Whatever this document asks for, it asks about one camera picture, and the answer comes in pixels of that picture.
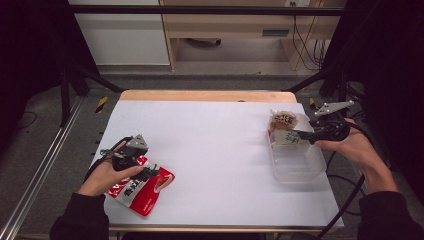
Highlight person's left hand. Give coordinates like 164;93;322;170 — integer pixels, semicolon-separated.
77;141;145;198

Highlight black horizontal frame bar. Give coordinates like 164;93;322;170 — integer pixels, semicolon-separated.
66;4;346;17

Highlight white paper sheet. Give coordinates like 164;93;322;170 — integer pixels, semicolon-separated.
96;100;345;229

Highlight black floor cable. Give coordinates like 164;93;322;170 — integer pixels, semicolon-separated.
324;151;368;217

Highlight person's right hand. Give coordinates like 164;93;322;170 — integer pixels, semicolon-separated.
314;117;384;174

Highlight hanging black cables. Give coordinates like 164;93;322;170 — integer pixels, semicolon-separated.
289;1;329;72

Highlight left hand-held gripper cable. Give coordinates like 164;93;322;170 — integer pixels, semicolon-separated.
83;146;118;183

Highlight small beige spouted food pouch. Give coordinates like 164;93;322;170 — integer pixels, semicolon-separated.
268;109;299;133

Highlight yellow and black tape strip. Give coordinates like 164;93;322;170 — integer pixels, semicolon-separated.
94;95;109;114
308;97;323;113

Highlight beige food packet green label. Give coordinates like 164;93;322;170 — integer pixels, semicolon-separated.
272;129;311;147

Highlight right hand-held gripper cable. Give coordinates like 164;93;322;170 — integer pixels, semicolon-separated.
314;118;376;240

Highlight hand-held gripper cable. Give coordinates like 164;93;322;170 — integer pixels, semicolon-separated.
83;146;118;183
314;118;376;240

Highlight black metal stand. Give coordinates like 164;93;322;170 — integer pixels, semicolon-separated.
59;63;126;128
286;63;350;114

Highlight dark curtain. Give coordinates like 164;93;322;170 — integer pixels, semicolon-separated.
321;0;424;204
0;0;101;158

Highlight wooden table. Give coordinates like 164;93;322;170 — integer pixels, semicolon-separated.
108;89;338;234

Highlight clear plastic container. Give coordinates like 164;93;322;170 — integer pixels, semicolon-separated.
265;112;328;185

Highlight white cabinet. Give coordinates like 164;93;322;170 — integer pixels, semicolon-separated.
67;0;171;66

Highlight red and white food packet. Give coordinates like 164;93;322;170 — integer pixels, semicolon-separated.
104;155;176;217

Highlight light wooden desk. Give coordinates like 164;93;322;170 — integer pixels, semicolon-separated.
159;0;348;72

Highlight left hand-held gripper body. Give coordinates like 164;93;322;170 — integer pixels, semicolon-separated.
99;133;150;173

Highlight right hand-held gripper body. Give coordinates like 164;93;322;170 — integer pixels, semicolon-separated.
308;99;356;145

